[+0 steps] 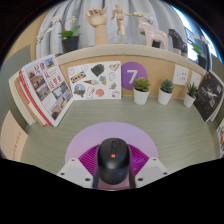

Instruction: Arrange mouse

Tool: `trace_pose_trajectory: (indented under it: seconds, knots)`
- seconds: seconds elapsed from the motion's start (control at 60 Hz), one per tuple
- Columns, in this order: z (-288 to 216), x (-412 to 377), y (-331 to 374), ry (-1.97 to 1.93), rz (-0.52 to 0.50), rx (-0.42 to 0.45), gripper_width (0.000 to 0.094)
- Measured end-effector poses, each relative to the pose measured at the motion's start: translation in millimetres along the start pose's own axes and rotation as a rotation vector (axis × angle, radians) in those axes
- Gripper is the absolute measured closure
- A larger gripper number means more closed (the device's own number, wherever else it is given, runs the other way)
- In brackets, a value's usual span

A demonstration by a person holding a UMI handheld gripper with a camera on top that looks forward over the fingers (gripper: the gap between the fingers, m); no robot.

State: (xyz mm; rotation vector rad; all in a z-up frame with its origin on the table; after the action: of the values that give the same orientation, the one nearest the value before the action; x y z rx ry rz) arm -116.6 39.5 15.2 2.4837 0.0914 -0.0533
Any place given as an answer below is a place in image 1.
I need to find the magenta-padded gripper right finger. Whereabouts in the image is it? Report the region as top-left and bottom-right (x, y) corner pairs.
(127, 143), (170, 190)

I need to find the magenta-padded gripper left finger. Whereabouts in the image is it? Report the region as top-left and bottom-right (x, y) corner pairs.
(56, 143), (101, 190)

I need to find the black computer mouse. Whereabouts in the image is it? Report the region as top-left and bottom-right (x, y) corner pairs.
(96, 137), (132, 185)

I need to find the purple mouse pad with wrist rest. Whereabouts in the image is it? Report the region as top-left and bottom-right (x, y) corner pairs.
(64, 121), (160, 191)

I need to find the beige booklet with red text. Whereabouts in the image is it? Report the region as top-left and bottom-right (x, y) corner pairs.
(0, 110), (29, 163)

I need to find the succulent in white pot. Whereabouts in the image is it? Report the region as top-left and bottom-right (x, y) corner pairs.
(157, 78), (174, 106)
(183, 82), (199, 109)
(132, 77), (151, 106)

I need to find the white book with photo cover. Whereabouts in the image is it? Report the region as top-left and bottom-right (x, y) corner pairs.
(20, 54), (75, 128)

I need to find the black cover book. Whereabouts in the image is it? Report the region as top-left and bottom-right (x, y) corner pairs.
(193, 70), (224, 123)

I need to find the white sticker sheet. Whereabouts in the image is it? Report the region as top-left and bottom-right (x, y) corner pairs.
(67, 60), (122, 101)

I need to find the round purple number sign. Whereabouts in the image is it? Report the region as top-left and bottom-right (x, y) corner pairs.
(120, 61), (149, 91)

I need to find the thick white book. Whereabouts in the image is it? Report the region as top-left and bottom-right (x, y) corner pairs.
(8, 71), (37, 126)

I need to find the white orchid in black pot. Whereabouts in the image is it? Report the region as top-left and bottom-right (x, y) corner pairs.
(191, 33), (209, 70)
(35, 14), (82, 54)
(133, 11), (162, 49)

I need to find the wooden desk shelf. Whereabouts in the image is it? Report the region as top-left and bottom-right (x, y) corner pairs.
(54, 43), (209, 101)

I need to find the black horse figure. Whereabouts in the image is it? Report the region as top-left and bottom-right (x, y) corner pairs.
(168, 28), (188, 56)

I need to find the pink horse figure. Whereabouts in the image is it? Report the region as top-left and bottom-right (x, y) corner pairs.
(137, 21), (170, 51)

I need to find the window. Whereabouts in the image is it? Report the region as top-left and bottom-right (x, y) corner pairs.
(173, 4), (214, 54)

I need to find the wooden hand model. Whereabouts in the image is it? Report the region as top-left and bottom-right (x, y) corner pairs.
(85, 6), (109, 47)

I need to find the wooden mannequin figure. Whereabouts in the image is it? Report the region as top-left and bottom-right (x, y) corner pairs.
(110, 3), (138, 44)

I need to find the grey curtain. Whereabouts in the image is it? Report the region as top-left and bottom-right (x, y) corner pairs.
(34, 0), (189, 59)

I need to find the white wall socket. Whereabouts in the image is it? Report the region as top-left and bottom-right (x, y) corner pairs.
(172, 64), (190, 86)
(189, 70), (203, 88)

